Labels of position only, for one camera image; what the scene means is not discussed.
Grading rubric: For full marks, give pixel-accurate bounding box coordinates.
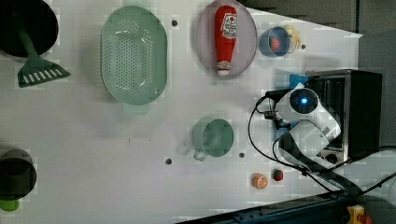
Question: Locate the yellow red emergency button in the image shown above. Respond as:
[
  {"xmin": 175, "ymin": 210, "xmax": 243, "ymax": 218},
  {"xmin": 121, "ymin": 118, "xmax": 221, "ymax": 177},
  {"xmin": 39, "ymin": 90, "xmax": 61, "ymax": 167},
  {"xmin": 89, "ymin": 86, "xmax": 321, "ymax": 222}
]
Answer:
[{"xmin": 347, "ymin": 204, "xmax": 373, "ymax": 224}]

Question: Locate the yellow banana toy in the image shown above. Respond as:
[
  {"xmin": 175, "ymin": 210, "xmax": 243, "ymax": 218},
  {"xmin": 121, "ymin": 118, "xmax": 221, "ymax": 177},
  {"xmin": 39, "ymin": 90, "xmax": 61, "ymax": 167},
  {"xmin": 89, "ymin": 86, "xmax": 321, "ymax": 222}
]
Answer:
[{"xmin": 283, "ymin": 25, "xmax": 302, "ymax": 53}]

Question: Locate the green perforated colander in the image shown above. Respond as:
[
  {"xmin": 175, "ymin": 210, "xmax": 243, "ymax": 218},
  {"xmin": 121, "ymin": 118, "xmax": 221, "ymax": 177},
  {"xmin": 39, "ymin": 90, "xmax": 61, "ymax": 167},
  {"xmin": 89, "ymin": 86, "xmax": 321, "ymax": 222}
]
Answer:
[{"xmin": 101, "ymin": 6, "xmax": 167, "ymax": 115}]

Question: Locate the green slotted spatula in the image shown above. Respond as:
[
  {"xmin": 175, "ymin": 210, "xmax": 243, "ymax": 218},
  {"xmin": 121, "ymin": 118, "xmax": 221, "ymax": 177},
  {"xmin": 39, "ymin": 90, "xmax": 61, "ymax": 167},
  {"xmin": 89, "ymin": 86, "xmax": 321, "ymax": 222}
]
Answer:
[{"xmin": 11, "ymin": 13, "xmax": 70, "ymax": 88}]

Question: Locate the black cylindrical cup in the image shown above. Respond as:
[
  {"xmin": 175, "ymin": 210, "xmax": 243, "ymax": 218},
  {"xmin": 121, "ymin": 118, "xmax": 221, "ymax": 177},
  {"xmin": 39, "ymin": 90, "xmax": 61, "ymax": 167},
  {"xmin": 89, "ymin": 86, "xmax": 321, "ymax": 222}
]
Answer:
[{"xmin": 0, "ymin": 0, "xmax": 59, "ymax": 58}]

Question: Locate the blue bowl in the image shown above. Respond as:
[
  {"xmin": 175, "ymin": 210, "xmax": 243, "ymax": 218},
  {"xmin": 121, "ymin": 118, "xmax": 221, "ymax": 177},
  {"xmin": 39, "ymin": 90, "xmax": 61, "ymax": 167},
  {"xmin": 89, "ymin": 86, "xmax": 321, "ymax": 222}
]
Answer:
[{"xmin": 259, "ymin": 26, "xmax": 290, "ymax": 58}]

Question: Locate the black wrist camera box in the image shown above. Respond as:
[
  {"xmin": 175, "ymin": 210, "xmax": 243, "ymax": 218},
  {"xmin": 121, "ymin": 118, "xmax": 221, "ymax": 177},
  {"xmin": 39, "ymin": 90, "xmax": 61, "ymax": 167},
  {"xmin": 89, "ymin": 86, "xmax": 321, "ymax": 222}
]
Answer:
[{"xmin": 264, "ymin": 110, "xmax": 277, "ymax": 120}]

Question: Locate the pink oval plate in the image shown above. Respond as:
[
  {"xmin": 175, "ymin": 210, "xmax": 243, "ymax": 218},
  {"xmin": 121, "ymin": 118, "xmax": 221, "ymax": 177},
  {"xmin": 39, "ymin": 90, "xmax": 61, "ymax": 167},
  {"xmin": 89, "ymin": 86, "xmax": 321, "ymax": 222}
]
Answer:
[{"xmin": 194, "ymin": 0, "xmax": 258, "ymax": 78}]

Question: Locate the red ketchup bottle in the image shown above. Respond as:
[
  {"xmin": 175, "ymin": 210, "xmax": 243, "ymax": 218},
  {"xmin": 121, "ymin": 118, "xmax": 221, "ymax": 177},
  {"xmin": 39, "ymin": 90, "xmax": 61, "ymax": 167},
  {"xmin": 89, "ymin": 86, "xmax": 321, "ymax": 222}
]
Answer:
[{"xmin": 215, "ymin": 5, "xmax": 237, "ymax": 76}]

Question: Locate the green measuring cup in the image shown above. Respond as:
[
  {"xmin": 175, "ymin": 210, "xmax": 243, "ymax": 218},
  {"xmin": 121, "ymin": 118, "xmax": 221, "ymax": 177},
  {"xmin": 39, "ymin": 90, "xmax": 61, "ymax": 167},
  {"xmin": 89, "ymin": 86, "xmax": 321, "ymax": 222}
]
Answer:
[{"xmin": 191, "ymin": 119, "xmax": 234, "ymax": 161}]

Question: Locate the black toaster oven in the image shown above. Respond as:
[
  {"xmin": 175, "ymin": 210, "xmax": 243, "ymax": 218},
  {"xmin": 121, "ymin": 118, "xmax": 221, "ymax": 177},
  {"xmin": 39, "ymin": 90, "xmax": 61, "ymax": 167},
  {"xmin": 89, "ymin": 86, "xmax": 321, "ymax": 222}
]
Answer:
[{"xmin": 306, "ymin": 69, "xmax": 382, "ymax": 164}]

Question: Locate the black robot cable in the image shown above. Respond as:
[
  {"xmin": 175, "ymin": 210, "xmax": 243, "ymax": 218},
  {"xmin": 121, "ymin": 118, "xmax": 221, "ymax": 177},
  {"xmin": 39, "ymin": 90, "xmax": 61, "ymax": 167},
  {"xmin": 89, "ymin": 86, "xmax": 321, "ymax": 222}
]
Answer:
[{"xmin": 247, "ymin": 94, "xmax": 396, "ymax": 194}]

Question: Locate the pink fruit toy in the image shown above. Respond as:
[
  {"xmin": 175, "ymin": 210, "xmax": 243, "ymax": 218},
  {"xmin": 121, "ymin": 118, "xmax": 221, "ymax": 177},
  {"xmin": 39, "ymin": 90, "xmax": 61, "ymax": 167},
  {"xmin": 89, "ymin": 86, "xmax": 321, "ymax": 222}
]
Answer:
[{"xmin": 269, "ymin": 37, "xmax": 280, "ymax": 52}]

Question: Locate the orange slice toy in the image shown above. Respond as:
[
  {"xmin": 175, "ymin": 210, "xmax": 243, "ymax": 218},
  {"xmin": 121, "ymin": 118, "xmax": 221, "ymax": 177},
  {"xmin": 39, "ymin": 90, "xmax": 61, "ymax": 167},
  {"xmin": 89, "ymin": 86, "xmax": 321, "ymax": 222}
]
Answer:
[{"xmin": 252, "ymin": 173, "xmax": 268, "ymax": 189}]

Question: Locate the green item under cup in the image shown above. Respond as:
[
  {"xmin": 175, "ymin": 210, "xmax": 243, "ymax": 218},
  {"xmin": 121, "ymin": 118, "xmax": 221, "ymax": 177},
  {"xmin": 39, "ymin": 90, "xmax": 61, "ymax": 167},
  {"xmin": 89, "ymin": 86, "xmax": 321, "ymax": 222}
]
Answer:
[{"xmin": 0, "ymin": 201, "xmax": 20, "ymax": 212}]

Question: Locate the red strawberry toy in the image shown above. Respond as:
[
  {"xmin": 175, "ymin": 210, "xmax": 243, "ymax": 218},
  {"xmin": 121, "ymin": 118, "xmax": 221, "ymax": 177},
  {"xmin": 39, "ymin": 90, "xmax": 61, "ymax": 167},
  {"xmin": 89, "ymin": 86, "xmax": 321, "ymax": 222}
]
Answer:
[{"xmin": 272, "ymin": 169, "xmax": 284, "ymax": 182}]

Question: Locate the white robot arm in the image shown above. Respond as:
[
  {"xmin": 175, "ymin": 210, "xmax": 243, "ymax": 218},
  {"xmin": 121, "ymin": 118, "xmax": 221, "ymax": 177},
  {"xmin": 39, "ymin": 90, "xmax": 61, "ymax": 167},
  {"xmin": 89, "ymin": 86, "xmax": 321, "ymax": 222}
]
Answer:
[{"xmin": 275, "ymin": 84, "xmax": 396, "ymax": 204}]

